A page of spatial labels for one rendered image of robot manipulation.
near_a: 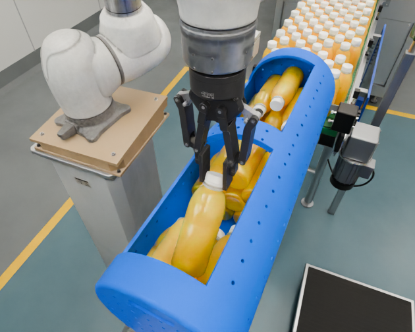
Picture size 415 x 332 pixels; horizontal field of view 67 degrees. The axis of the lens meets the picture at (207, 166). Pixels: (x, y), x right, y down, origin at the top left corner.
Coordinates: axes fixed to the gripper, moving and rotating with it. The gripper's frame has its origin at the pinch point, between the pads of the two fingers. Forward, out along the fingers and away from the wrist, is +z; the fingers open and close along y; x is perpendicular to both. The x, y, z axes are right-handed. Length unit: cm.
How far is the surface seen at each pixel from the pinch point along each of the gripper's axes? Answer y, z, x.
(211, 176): -0.4, 1.0, -1.2
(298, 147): 10.5, 11.3, 24.0
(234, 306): 10.9, 11.8, -16.2
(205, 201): 0.2, 3.7, -4.9
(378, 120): 35, 53, 106
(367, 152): 33, 50, 77
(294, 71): 0, 12, 59
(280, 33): -17, 21, 104
